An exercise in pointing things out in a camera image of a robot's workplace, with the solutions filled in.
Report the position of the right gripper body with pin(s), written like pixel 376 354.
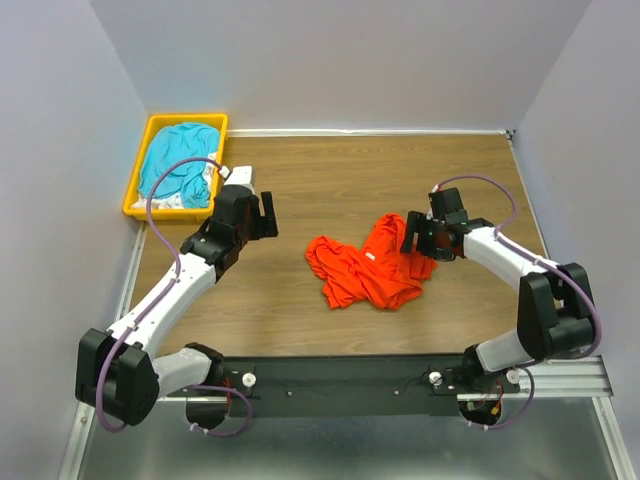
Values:
pixel 421 232

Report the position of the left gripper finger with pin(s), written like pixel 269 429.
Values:
pixel 270 227
pixel 254 218

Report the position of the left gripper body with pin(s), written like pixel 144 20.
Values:
pixel 258 220

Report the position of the orange t shirt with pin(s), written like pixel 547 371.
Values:
pixel 378 272

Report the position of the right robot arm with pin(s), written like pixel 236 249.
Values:
pixel 556 315

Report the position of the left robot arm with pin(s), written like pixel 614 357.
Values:
pixel 119 371

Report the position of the white t shirt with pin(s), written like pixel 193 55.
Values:
pixel 189 186

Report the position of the yellow plastic bin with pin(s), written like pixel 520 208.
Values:
pixel 154 124

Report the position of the light blue t shirt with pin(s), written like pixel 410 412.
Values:
pixel 186 140

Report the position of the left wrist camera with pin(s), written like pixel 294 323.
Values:
pixel 240 176

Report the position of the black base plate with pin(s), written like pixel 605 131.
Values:
pixel 343 386

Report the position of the aluminium frame rail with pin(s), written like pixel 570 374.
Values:
pixel 554 377

